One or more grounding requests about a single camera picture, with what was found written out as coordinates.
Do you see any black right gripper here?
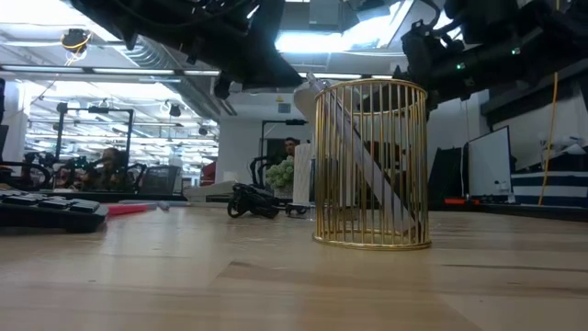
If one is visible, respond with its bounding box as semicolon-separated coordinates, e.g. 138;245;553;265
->
392;20;475;114

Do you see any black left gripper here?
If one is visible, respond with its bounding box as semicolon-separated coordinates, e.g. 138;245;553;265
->
192;0;304;100

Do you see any white ribbed pen cup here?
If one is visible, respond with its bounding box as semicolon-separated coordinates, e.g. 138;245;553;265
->
291;143;359;208

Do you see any black lamp cord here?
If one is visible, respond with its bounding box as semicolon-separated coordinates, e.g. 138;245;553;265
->
226;182;282;221

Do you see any black upright object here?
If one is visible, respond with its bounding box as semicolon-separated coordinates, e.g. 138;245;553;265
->
427;146;465;207

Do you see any white screen monitor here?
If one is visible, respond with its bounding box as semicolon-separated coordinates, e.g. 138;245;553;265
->
461;125;515;200

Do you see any black and white pen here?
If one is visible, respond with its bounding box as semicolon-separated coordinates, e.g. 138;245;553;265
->
305;72;422;238

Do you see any person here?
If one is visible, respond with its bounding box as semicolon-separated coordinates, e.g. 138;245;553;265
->
80;145;132;192
280;136;300;160

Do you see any green succulent plant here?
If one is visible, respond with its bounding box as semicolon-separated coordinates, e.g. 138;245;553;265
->
265;154;296;200

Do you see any white navy striped box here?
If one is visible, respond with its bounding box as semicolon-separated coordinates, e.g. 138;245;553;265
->
510;170;588;207

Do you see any black mesh chair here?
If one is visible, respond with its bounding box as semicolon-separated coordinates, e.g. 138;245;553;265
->
137;164;183;195

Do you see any lavender pen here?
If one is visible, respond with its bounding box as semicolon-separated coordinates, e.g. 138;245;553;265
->
118;199;172;211

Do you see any hanging black ceiling device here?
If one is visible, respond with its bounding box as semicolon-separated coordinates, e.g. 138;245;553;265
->
60;28;91;65

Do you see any pink pen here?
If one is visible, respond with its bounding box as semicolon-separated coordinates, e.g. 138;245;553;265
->
106;203;151;217

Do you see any black calculator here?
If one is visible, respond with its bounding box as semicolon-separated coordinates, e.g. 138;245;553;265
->
0;189;110;234

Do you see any yellow cable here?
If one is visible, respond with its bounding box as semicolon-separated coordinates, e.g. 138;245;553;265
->
537;71;560;206

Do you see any gold wire pen cup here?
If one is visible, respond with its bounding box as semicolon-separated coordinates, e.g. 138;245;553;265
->
312;77;432;252

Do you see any black gantry frame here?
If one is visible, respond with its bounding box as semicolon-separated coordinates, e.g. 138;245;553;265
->
54;103;135;189

